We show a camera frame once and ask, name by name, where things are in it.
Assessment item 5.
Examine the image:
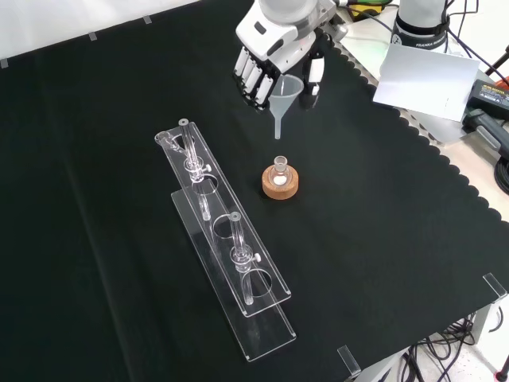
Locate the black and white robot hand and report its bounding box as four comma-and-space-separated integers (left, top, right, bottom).
231, 0, 338, 111

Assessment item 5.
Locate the translucent plastic funnel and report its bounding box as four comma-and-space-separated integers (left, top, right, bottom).
269, 74, 305, 141

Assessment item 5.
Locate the clear acrylic funnel stand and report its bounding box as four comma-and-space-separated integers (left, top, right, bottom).
153, 118, 297, 363

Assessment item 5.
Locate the yellow stop button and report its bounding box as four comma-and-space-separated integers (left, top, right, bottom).
344, 2, 383, 21

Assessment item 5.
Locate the small round-bottom glass flask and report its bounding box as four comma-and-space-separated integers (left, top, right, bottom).
268, 155, 291, 186

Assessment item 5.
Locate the pale board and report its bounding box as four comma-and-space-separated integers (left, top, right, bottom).
372, 42, 482, 123

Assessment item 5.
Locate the black power adapter yellow label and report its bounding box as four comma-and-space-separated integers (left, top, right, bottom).
463, 78, 509, 120

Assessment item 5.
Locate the black cloth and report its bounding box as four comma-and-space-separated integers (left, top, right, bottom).
0, 0, 509, 382

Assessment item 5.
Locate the black and grey tool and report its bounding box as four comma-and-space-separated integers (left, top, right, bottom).
464, 107, 509, 161

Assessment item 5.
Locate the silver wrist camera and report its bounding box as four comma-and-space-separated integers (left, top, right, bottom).
328, 18, 350, 42

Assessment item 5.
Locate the grey metal base plate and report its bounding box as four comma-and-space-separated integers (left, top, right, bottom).
336, 7, 472, 145

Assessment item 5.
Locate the cork ring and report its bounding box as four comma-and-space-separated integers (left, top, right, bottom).
261, 165, 300, 201

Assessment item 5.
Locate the black cable bundle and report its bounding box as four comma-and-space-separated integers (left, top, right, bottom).
391, 314, 509, 382

